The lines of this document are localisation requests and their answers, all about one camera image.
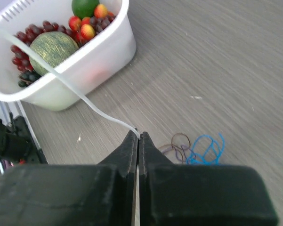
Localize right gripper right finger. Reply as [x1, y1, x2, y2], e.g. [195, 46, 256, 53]
[138, 132, 279, 226]

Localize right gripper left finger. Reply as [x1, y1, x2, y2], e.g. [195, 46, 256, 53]
[0, 132, 138, 226]

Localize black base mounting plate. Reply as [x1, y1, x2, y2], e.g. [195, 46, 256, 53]
[3, 113, 48, 164]

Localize white plastic fruit basket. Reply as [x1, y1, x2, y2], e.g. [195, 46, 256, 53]
[0, 0, 136, 111]

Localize green netted melon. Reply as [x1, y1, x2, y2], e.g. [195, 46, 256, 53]
[30, 32, 79, 68]

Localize red grape bunch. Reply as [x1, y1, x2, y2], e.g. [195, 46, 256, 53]
[10, 20, 77, 72]

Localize small peach fruits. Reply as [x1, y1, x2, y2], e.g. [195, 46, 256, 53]
[68, 4, 114, 42]

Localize green lime fruit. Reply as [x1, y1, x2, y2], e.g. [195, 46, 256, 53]
[72, 0, 99, 19]

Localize purple cable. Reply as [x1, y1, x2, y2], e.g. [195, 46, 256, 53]
[160, 144, 191, 164]

